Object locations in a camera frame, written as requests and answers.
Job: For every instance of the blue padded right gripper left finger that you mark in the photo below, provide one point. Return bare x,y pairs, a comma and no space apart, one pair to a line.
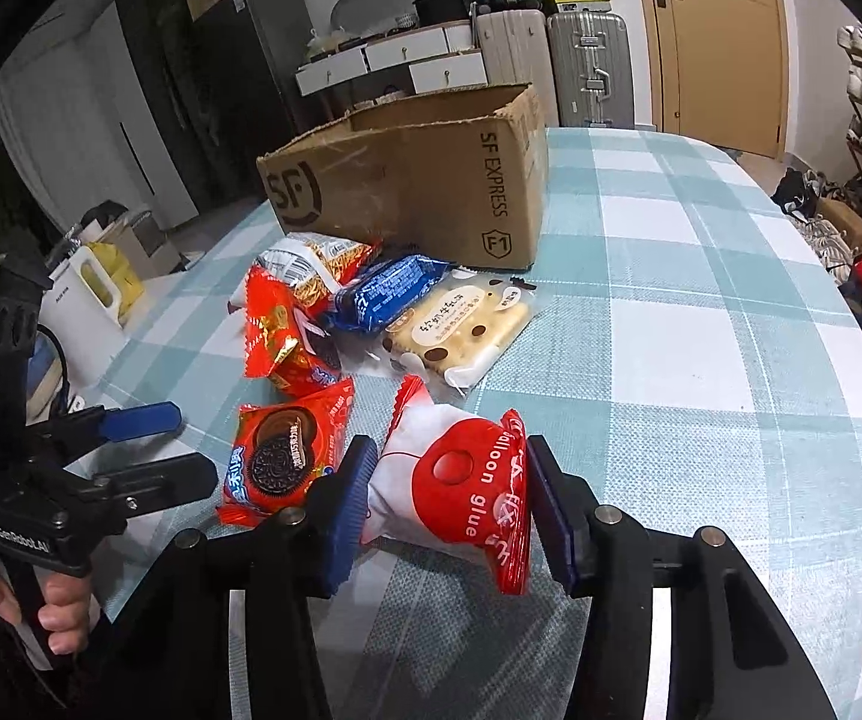
220,627

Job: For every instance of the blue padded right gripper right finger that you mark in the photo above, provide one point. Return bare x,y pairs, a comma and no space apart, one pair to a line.
732,654

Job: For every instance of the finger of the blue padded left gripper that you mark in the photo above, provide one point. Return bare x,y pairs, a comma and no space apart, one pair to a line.
94,426
142,489

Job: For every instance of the white red balloon glue bag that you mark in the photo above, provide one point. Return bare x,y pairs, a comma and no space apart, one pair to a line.
450,481

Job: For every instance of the person's left hand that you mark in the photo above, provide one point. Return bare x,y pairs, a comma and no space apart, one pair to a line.
66,614

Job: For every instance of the white electric kettle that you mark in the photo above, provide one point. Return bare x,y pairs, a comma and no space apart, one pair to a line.
81,310

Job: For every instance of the yellow bag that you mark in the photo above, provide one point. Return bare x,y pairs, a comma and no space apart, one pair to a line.
122,274

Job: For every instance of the red orange Oreo pack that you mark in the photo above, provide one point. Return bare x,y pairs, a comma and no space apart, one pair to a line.
280,450

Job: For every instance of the dark red snack bag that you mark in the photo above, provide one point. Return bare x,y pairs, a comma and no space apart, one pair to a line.
282,343

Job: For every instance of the silver red snack bag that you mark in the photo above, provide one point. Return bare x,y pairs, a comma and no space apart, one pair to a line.
315,266

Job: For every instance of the teal white checkered tablecloth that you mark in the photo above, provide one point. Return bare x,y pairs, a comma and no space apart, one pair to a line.
692,360

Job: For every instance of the blue Oreo pack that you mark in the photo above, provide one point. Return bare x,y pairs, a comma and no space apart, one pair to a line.
379,295

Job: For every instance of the beige cookie pack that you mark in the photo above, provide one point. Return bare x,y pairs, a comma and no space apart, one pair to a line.
459,330

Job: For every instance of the black cabinet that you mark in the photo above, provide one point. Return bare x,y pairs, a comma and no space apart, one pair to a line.
220,88

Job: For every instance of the brown SF cardboard box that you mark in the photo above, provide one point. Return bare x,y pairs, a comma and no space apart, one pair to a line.
459,174

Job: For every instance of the white drawer desk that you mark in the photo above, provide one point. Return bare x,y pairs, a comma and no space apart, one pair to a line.
436,57

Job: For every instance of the beige suitcase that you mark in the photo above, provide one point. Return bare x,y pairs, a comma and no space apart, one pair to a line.
515,49

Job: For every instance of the silver grey suitcase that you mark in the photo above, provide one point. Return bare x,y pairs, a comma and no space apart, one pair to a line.
592,69

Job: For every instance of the wooden door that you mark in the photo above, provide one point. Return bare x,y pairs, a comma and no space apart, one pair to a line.
718,71

